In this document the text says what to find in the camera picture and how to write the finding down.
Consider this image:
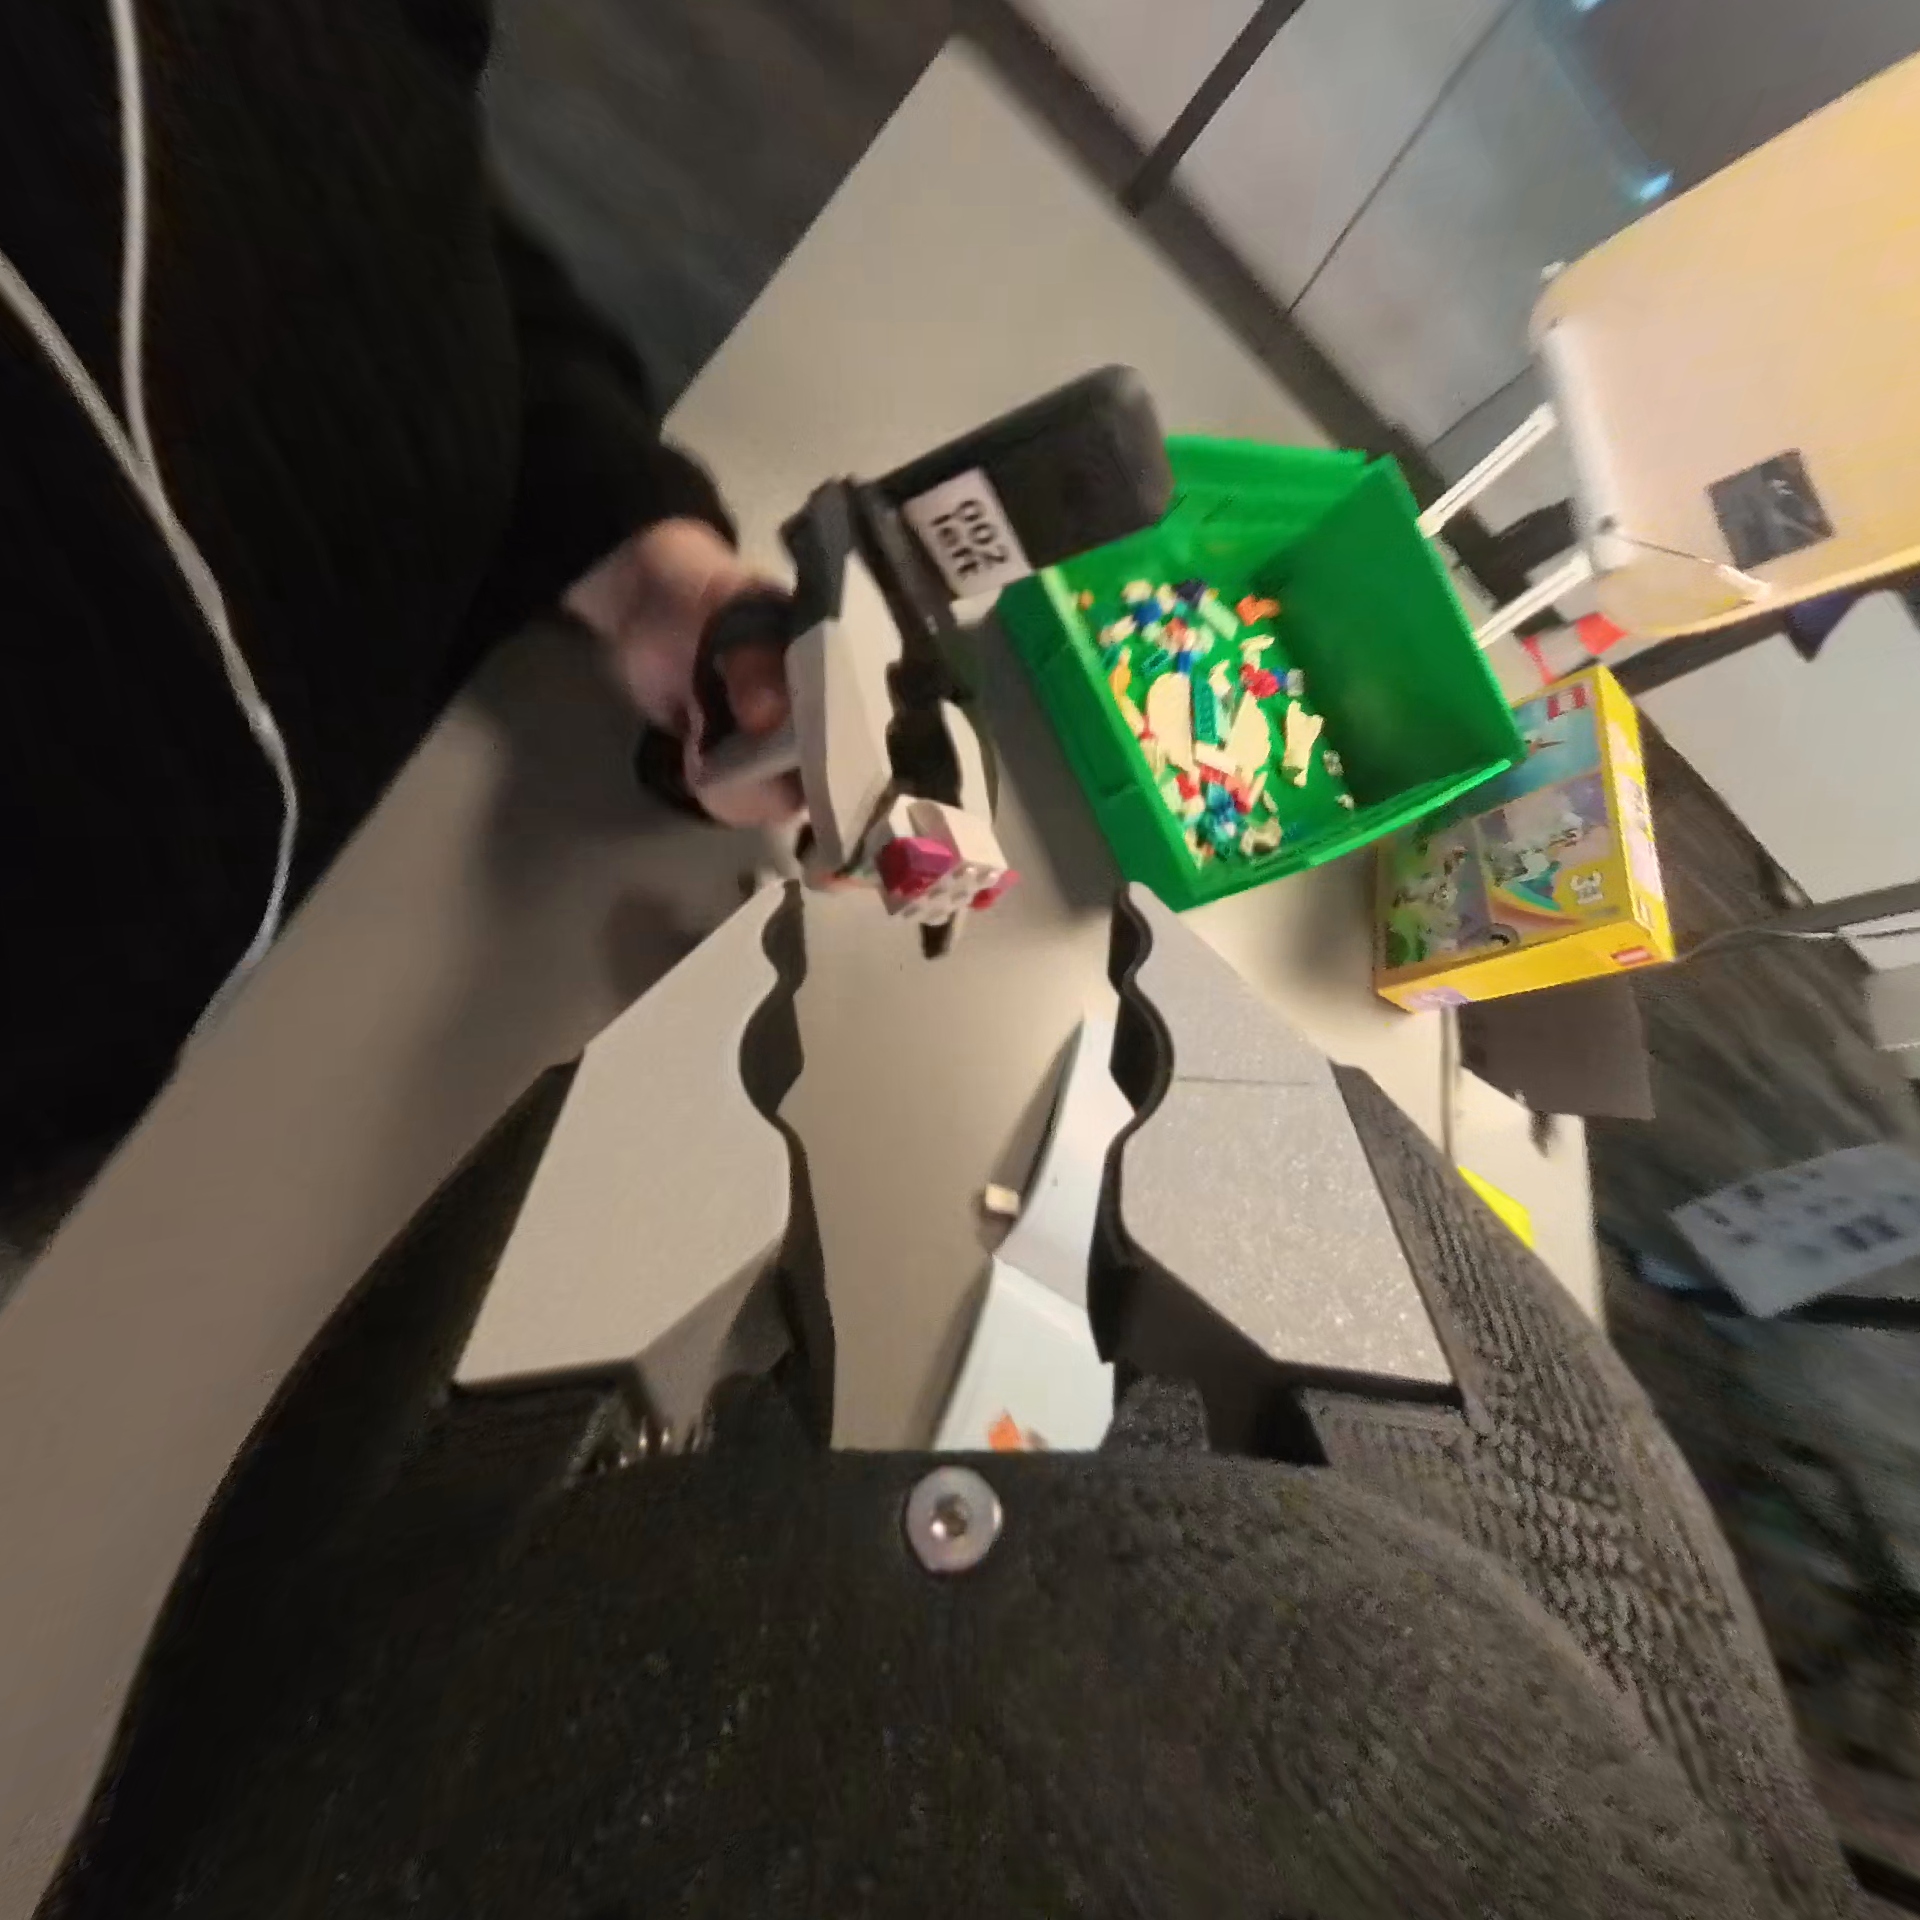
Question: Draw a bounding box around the small white lego assembly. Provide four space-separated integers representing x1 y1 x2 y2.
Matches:
854 798 1019 963

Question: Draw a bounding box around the thin white cable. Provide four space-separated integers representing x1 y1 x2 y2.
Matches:
0 0 302 978

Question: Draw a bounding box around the pile of lego bricks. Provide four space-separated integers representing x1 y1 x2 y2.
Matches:
1076 575 1359 871

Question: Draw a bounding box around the person's left forearm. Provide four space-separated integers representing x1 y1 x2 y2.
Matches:
479 225 739 618

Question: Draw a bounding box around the light wooden side table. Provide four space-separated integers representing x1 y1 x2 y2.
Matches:
1415 52 1920 654

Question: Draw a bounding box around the grey cardboard piece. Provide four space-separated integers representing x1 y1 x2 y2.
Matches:
1458 975 1655 1124

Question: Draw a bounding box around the white box with small picture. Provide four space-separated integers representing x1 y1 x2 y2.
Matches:
981 1017 1141 1309

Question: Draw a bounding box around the person's black sweater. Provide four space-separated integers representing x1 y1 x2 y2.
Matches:
0 0 519 1278

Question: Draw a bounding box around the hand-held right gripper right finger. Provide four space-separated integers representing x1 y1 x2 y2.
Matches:
1086 885 1469 1451

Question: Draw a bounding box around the yellow lego set box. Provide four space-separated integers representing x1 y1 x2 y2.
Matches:
1371 665 1678 1017

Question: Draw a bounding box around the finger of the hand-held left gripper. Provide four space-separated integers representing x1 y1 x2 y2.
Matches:
806 593 962 894
931 631 1003 865

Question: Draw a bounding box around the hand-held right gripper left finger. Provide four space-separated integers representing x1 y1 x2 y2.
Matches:
450 883 840 1451

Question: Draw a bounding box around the white printed paper sheet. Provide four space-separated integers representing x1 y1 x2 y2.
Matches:
1667 1142 1920 1326

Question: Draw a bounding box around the green plastic bin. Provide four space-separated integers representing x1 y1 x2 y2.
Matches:
994 434 1527 919

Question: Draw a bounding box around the person's left hand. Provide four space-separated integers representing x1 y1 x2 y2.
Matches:
566 533 797 831

